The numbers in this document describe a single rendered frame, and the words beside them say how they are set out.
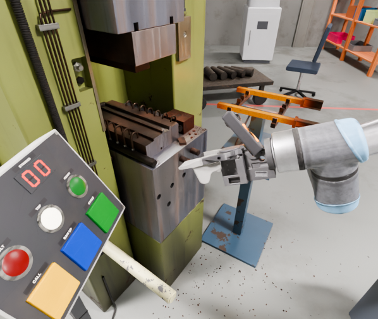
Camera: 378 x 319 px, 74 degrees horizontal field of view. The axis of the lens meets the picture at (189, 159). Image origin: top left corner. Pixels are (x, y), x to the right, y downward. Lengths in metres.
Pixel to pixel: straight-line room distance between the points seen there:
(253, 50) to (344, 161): 5.28
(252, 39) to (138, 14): 4.97
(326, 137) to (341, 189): 0.12
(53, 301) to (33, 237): 0.12
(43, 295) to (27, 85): 0.52
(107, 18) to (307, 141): 0.59
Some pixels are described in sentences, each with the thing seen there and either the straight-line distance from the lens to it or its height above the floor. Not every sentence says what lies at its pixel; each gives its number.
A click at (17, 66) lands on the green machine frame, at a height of 1.31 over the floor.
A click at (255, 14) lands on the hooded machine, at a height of 0.90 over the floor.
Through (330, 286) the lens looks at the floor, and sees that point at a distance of 1.87.
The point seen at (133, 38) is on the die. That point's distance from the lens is 0.81.
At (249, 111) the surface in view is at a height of 1.00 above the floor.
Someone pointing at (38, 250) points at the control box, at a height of 1.07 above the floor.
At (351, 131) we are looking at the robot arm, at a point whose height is 1.26.
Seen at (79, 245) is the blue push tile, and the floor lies 1.02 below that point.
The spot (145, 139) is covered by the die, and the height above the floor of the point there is 0.98.
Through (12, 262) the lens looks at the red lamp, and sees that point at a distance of 0.55.
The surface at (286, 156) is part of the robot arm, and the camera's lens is 0.54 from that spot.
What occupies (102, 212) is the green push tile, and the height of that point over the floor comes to 1.02.
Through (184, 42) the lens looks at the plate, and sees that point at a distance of 1.21.
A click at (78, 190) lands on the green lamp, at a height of 1.08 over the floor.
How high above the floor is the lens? 1.49
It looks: 36 degrees down
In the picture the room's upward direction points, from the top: straight up
